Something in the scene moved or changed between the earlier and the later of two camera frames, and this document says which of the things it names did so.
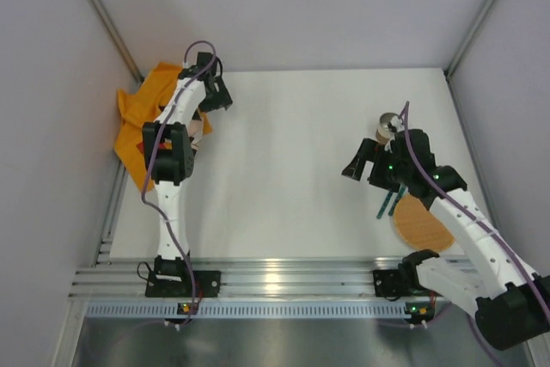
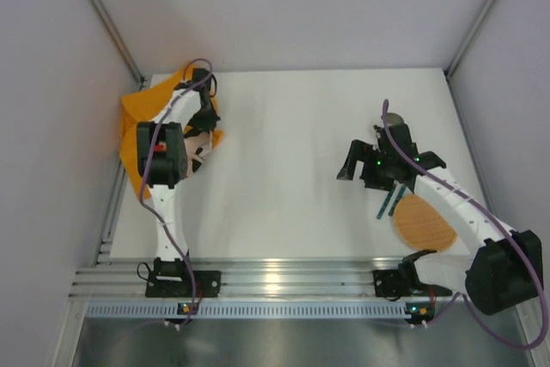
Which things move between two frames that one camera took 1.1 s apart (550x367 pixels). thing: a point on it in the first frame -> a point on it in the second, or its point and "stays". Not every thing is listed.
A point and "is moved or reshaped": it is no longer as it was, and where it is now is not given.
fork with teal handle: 384,204 stays
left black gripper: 216,94 -> 206,118
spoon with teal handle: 399,196 stays
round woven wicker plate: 419,226 stays
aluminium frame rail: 243,277 stays
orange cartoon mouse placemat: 143,104 is moved or reshaped
